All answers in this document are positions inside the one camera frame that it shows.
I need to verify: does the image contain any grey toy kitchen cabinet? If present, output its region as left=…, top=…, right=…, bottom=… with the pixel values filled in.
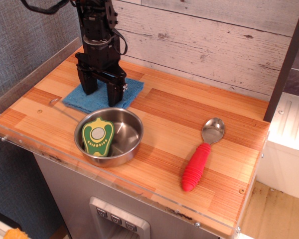
left=32, top=152, right=230, bottom=239

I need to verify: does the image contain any dark grey right post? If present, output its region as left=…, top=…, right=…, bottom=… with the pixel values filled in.
left=263, top=19, right=299, bottom=122

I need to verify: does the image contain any blue cloth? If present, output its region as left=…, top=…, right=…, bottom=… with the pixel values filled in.
left=62, top=78, right=144, bottom=114

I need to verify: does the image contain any red handled metal spoon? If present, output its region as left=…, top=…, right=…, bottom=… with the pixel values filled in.
left=181, top=118, right=225, bottom=192

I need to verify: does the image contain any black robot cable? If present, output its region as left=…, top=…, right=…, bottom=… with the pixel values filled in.
left=112, top=28, right=128, bottom=56

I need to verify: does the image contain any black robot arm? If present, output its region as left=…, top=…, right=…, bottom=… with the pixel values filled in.
left=74, top=0, right=127, bottom=107

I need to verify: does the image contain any orange brown object bottom left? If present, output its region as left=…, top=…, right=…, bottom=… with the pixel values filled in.
left=3, top=228, right=29, bottom=239

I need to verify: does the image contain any green yellow toy pepper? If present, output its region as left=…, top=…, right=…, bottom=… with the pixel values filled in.
left=82, top=117, right=114, bottom=157

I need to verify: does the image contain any white toy sink unit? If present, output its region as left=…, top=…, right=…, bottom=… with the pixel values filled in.
left=257, top=93, right=299, bottom=198

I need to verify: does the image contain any silver button panel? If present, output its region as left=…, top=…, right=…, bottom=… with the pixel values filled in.
left=89, top=197, right=151, bottom=239

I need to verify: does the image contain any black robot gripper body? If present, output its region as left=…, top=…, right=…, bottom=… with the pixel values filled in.
left=75, top=37, right=127, bottom=88

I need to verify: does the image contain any clear acrylic front guard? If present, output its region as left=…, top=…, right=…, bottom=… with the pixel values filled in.
left=0, top=125, right=240, bottom=239

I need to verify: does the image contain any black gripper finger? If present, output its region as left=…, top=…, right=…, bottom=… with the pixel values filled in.
left=77, top=68, right=98, bottom=95
left=107, top=81, right=125, bottom=107

